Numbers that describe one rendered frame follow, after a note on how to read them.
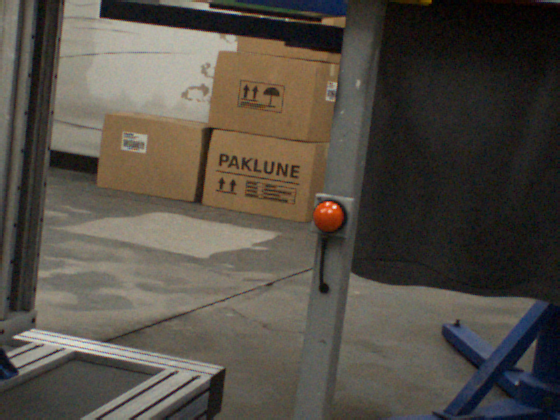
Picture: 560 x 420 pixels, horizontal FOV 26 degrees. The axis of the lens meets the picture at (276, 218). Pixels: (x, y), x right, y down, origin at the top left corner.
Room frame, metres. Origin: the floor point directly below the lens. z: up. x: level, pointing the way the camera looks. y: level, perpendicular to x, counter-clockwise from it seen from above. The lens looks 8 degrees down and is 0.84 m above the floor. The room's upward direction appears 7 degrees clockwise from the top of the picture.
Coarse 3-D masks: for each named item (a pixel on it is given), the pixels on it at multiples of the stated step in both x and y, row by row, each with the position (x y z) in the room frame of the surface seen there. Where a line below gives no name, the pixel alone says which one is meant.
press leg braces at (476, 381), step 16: (544, 304) 2.91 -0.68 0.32; (528, 320) 2.88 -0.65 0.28; (544, 320) 2.90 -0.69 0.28; (512, 336) 2.86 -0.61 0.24; (528, 336) 2.87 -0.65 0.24; (496, 352) 2.84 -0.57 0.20; (512, 352) 2.83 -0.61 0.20; (480, 368) 2.82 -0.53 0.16; (496, 368) 2.80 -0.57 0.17; (512, 368) 3.28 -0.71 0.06; (480, 384) 2.77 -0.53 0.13; (464, 400) 2.75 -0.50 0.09; (480, 400) 2.78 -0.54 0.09; (448, 416) 2.72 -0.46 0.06; (464, 416) 2.74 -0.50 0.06; (480, 416) 2.76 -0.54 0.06
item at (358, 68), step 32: (352, 0) 1.50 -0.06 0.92; (384, 0) 1.51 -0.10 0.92; (416, 0) 1.48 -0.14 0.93; (352, 32) 1.49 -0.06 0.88; (352, 64) 1.49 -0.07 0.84; (352, 96) 1.49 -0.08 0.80; (352, 128) 1.49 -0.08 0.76; (352, 160) 1.49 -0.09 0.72; (352, 192) 1.49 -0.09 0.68; (352, 224) 1.50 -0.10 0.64; (320, 256) 1.49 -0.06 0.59; (320, 320) 1.49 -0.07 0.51; (320, 352) 1.49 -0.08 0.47; (320, 384) 1.49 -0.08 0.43; (320, 416) 1.48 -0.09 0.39
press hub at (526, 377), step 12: (552, 324) 2.94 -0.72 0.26; (540, 336) 2.97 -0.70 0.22; (552, 336) 2.93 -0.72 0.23; (540, 348) 2.96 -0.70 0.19; (552, 348) 2.93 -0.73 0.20; (540, 360) 2.95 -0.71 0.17; (552, 360) 2.93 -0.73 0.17; (528, 372) 3.04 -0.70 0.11; (540, 372) 2.95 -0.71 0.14; (552, 372) 2.93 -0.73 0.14; (516, 384) 3.01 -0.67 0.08; (528, 384) 2.94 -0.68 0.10; (540, 384) 2.93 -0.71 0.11; (552, 384) 2.92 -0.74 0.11; (516, 396) 2.99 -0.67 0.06; (528, 396) 2.93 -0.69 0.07; (540, 396) 2.91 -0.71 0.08; (552, 396) 2.90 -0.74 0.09; (540, 408) 2.91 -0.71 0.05; (552, 408) 2.90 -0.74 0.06
